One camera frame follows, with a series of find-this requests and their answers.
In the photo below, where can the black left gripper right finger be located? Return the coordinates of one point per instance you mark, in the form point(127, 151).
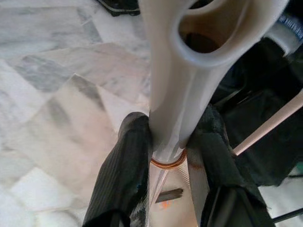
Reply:
point(225, 179)

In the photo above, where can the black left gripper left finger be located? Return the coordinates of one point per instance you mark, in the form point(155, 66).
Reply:
point(118, 170)

